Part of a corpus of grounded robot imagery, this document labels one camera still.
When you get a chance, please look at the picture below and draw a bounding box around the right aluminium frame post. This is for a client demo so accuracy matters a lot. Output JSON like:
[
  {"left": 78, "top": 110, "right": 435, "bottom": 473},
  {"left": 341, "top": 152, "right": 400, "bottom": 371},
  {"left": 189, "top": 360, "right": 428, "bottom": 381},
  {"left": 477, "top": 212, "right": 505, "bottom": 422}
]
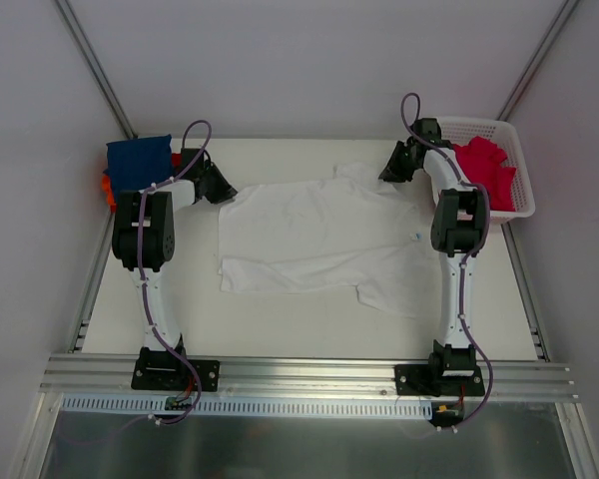
[{"left": 496, "top": 0, "right": 582, "bottom": 121}]

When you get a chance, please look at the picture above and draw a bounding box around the white plastic basket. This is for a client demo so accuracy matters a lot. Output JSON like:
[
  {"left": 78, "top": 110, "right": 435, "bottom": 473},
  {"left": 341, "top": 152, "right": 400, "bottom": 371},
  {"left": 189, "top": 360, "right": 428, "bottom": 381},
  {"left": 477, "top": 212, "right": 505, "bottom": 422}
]
[{"left": 437, "top": 117, "right": 535, "bottom": 225}]

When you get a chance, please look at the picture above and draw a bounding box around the crumpled pink t shirt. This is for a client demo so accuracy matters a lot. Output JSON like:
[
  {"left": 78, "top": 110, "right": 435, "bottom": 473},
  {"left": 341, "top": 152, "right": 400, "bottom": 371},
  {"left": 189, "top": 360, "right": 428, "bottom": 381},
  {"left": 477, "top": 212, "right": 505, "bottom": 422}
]
[{"left": 453, "top": 137, "right": 516, "bottom": 212}]

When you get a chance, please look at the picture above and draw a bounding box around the folded orange t shirt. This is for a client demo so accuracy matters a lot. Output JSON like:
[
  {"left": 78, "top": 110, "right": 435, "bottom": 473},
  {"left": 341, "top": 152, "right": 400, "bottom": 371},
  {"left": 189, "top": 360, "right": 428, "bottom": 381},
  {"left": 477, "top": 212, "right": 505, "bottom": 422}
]
[{"left": 101, "top": 174, "right": 117, "bottom": 213}]

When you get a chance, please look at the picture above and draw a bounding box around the aluminium frame post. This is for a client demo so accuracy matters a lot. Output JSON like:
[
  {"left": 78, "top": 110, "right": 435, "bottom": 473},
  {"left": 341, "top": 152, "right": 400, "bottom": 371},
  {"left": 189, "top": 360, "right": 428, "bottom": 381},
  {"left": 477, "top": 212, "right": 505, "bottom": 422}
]
[
  {"left": 52, "top": 0, "right": 138, "bottom": 140},
  {"left": 496, "top": 0, "right": 582, "bottom": 121}
]

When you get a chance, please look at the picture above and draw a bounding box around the left aluminium frame post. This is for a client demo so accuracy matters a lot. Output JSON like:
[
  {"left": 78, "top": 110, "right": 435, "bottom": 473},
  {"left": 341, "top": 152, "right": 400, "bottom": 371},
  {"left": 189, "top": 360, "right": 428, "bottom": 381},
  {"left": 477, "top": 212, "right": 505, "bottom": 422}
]
[{"left": 52, "top": 0, "right": 138, "bottom": 140}]

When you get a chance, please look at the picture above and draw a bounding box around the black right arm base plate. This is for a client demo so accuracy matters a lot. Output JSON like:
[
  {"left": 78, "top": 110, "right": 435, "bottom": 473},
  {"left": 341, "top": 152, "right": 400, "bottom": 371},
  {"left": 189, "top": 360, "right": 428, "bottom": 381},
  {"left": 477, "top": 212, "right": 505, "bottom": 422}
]
[{"left": 393, "top": 364, "right": 485, "bottom": 397}]

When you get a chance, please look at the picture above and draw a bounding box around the folded blue t shirt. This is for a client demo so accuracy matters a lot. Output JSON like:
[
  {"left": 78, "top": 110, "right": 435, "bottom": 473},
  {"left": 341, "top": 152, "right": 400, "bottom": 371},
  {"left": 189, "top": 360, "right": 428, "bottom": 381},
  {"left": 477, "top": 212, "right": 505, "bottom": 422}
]
[{"left": 105, "top": 135, "right": 174, "bottom": 198}]

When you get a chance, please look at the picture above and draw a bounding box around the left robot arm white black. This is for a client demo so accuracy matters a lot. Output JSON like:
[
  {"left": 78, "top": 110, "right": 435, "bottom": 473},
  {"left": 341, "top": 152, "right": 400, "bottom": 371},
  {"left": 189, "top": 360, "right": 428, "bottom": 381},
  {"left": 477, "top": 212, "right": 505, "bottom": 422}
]
[{"left": 112, "top": 148, "right": 237, "bottom": 354}]

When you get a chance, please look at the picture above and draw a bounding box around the white t shirt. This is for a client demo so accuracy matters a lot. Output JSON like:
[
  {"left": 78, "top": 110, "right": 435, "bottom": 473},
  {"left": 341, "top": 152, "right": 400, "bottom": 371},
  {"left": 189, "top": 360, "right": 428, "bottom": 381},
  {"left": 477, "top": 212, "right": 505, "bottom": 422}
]
[{"left": 219, "top": 163, "right": 441, "bottom": 321}]

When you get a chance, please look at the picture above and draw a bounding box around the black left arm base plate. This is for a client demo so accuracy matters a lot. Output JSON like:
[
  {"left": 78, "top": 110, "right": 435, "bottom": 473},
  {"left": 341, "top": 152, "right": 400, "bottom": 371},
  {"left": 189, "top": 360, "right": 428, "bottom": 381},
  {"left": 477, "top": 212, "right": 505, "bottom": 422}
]
[{"left": 131, "top": 347, "right": 221, "bottom": 392}]

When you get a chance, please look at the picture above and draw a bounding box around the aluminium mounting rail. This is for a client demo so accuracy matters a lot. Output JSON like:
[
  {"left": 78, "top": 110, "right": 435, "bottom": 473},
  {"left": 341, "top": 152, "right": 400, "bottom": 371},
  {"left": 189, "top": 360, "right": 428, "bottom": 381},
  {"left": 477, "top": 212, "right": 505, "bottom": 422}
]
[{"left": 40, "top": 353, "right": 580, "bottom": 403}]

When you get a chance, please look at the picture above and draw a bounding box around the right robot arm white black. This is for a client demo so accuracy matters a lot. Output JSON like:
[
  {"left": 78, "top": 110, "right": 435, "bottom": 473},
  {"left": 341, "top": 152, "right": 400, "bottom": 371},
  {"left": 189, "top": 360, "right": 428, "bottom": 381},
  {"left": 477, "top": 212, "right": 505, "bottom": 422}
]
[{"left": 378, "top": 118, "right": 490, "bottom": 395}]

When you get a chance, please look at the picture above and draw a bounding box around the white slotted cable duct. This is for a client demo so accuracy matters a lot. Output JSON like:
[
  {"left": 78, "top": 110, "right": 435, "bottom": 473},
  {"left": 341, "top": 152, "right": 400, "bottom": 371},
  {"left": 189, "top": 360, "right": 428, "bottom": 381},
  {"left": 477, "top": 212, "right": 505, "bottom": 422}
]
[{"left": 61, "top": 393, "right": 432, "bottom": 420}]

